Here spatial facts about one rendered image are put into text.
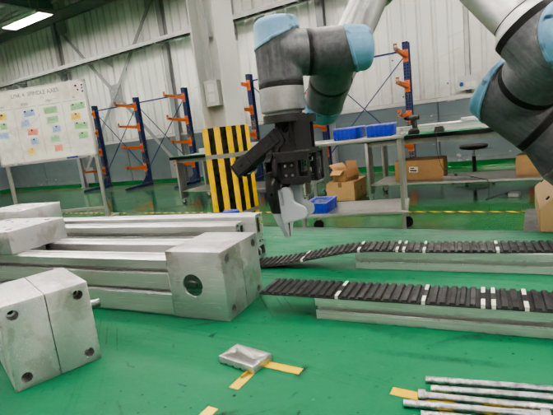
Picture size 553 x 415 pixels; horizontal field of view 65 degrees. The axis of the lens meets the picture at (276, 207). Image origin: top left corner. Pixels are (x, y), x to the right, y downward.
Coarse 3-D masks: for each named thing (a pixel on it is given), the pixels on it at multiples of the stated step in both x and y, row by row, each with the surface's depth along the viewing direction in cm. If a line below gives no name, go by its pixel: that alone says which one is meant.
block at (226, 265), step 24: (192, 240) 63; (216, 240) 61; (240, 240) 60; (168, 264) 59; (192, 264) 57; (216, 264) 56; (240, 264) 60; (192, 288) 58; (216, 288) 57; (240, 288) 59; (192, 312) 59; (216, 312) 57
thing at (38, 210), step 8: (0, 208) 110; (8, 208) 107; (16, 208) 105; (24, 208) 103; (32, 208) 103; (40, 208) 105; (48, 208) 106; (56, 208) 108; (0, 216) 103; (8, 216) 102; (16, 216) 100; (24, 216) 101; (32, 216) 103; (40, 216) 105; (48, 216) 106; (56, 216) 108
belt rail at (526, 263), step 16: (368, 256) 70; (384, 256) 69; (400, 256) 68; (416, 256) 67; (432, 256) 66; (448, 256) 65; (464, 256) 64; (480, 256) 63; (496, 256) 62; (512, 256) 61; (528, 256) 60; (544, 256) 59; (480, 272) 63; (496, 272) 62; (512, 272) 62; (528, 272) 61; (544, 272) 60
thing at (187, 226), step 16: (80, 224) 96; (96, 224) 93; (112, 224) 91; (128, 224) 89; (144, 224) 86; (160, 224) 84; (176, 224) 82; (192, 224) 81; (208, 224) 79; (224, 224) 77; (240, 224) 78; (256, 224) 83
